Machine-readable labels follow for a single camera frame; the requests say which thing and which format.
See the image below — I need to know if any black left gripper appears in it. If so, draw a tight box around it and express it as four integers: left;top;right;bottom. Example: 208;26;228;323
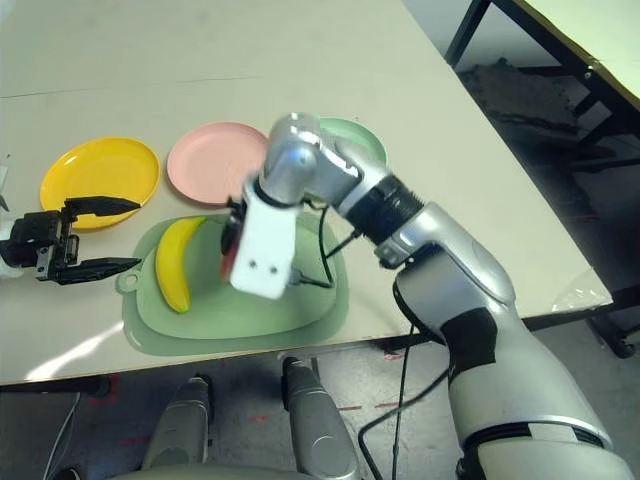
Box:
0;195;143;287

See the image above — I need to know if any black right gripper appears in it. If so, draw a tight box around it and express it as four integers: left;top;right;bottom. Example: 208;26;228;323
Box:
222;197;247;256

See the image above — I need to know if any red toy watermelon slice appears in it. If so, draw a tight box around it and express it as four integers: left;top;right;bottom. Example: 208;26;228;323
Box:
218;244;239;281

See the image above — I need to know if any yellow toy banana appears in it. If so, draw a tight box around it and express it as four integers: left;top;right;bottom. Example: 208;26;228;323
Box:
154;215;207;315

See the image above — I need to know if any yellow plastic plate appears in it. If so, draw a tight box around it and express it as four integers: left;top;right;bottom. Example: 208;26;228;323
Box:
39;136;161;231

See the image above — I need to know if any pink plastic plate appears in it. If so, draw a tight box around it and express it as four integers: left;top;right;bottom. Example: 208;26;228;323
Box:
166;121;271;210

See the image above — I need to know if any green cutting board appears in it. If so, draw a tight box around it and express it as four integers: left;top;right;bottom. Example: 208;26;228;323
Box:
115;212;350;356

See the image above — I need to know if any mint green plastic plate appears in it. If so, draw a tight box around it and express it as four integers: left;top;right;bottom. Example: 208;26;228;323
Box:
317;117;387;166

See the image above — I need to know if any grey robot torso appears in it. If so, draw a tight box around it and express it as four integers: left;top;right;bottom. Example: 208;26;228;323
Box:
107;463;361;480

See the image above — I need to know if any dark textured floor mat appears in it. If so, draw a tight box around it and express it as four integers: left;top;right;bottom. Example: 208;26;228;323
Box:
457;57;601;136

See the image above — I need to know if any clear plastic film scrap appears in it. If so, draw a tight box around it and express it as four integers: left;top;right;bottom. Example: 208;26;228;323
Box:
552;272;614;314

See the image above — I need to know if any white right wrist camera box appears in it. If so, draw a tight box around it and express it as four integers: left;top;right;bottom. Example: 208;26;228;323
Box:
228;192;301;301

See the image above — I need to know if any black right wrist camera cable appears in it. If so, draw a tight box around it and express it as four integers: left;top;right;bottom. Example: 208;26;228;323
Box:
287;204;361;290

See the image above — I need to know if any thin white floor cable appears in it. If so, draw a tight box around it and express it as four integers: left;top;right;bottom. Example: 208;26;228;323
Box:
42;392;84;480

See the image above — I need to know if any black cable hanging from arm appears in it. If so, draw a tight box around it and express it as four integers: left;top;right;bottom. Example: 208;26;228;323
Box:
357;319;451;480

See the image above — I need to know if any black work table frame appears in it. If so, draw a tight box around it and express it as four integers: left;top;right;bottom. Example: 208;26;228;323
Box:
0;294;640;401

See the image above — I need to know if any side table with metal frame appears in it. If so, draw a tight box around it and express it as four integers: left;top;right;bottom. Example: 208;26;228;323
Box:
444;0;640;146

